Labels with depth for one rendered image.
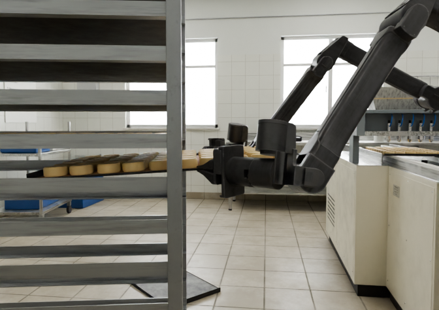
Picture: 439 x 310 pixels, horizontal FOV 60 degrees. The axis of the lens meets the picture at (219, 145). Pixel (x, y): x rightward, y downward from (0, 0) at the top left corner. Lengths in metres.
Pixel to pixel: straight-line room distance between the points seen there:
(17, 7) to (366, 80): 0.70
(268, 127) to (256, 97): 4.84
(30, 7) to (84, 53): 0.14
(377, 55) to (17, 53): 0.71
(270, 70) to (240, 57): 0.46
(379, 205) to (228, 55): 3.65
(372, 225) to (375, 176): 0.31
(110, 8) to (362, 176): 1.99
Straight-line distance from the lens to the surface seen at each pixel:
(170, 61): 0.78
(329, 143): 0.73
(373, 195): 2.55
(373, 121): 2.60
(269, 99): 5.53
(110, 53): 0.83
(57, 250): 1.34
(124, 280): 1.33
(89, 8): 0.86
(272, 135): 0.69
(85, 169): 0.87
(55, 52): 0.85
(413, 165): 2.18
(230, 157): 0.75
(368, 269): 2.67
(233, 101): 5.54
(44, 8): 0.88
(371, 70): 0.81
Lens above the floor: 1.08
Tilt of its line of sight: 3 degrees down
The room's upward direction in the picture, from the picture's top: straight up
